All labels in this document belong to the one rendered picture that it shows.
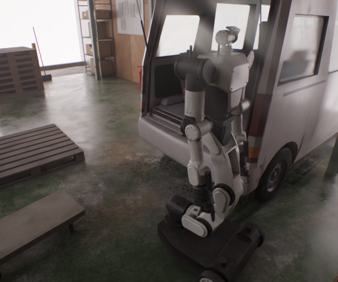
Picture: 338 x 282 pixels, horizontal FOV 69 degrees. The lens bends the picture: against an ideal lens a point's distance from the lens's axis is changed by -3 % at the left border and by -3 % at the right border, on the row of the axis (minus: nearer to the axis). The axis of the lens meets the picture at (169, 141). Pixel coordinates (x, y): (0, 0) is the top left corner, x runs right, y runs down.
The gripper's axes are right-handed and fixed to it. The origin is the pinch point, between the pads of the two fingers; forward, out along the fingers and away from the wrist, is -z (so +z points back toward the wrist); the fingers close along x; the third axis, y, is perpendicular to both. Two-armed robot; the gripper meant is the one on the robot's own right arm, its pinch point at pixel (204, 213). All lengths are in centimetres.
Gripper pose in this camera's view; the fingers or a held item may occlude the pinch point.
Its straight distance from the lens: 145.4
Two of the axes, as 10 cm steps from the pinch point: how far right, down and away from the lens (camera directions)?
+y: 6.4, -3.4, 6.9
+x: 7.5, 1.0, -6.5
